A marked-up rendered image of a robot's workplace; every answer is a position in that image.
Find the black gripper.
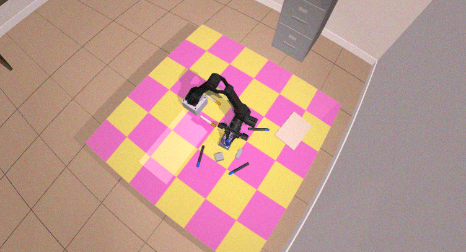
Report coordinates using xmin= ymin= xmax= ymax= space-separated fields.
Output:
xmin=218 ymin=119 xmax=248 ymax=145

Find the pale pink flat rectangle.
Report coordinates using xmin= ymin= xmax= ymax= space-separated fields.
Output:
xmin=275 ymin=111 xmax=312 ymax=150

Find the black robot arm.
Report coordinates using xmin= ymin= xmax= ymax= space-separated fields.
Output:
xmin=185 ymin=73 xmax=258 ymax=128

